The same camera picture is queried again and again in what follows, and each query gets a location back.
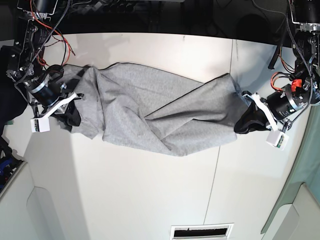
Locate dark navy cloth pile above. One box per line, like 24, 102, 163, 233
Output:
0, 45, 27, 135

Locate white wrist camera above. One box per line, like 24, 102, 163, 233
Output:
30, 117, 50, 133
266, 130, 289, 151

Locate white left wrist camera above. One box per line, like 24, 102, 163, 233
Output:
266, 130, 289, 151

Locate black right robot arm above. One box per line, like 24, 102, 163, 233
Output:
6, 0, 84, 133

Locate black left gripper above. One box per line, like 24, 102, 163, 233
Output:
234, 84, 320, 134

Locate grey t-shirt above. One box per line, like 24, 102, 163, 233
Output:
62, 63, 247, 157

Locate white vent grille slot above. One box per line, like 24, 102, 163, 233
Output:
170, 223, 234, 240

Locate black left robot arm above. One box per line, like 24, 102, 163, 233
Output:
234, 0, 320, 134

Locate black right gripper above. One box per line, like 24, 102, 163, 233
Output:
24, 72, 81, 132

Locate white cables upper right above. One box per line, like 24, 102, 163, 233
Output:
249, 0, 291, 43

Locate blue cables left edge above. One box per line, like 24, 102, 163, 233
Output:
0, 147, 16, 191

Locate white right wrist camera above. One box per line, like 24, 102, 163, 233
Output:
30, 117, 50, 133

